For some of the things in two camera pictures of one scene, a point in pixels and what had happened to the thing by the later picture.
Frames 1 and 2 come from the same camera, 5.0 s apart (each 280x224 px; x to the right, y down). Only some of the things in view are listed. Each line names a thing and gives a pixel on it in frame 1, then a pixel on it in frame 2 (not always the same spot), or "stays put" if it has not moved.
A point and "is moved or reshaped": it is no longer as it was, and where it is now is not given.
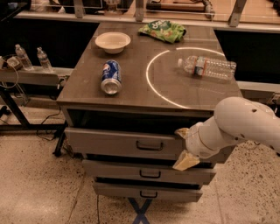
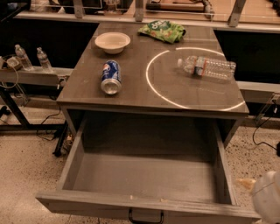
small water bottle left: x=24 y=58 stays put
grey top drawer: x=124 y=143 is moved or reshaped
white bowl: x=113 y=42 stays put
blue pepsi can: x=111 y=77 stays put
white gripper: x=192 y=141 to x=268 y=193
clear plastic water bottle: x=211 y=66 stays put
